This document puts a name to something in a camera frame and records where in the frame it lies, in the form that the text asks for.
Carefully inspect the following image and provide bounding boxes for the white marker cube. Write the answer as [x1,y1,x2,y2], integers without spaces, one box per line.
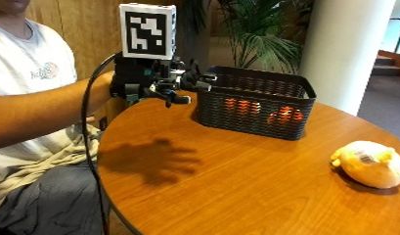
[118,2,178,61]

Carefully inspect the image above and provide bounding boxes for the black woven plastic basket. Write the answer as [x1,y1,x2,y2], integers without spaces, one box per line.
[195,65,318,142]

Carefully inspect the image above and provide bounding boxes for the orange soft toy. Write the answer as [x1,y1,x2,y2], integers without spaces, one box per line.
[224,97,306,125]

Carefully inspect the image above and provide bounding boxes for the green potted palm plant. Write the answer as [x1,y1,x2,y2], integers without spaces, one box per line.
[182,0,316,75]

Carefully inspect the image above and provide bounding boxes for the the person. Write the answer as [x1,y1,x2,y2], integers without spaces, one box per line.
[0,0,119,235]

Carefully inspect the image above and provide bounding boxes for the white round pillar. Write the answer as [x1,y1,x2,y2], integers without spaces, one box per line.
[298,0,399,118]

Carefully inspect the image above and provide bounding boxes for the grey stair steps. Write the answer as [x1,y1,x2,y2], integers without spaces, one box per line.
[370,54,400,77]

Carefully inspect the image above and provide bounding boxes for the yellow plush toy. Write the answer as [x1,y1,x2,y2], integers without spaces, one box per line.
[330,140,400,190]

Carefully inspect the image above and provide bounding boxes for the black cable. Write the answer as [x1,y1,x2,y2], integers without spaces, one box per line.
[81,51,124,235]

